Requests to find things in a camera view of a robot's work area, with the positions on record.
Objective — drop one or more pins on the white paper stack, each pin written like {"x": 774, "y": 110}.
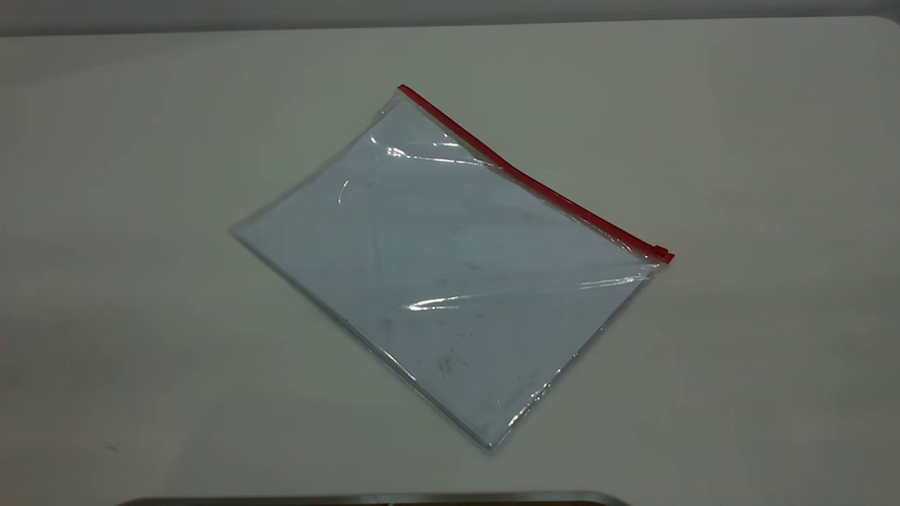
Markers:
{"x": 450, "y": 281}

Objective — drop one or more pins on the clear plastic zipper bag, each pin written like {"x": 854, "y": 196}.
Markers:
{"x": 534, "y": 184}

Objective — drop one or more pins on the red zipper slider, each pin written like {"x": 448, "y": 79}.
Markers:
{"x": 661, "y": 252}

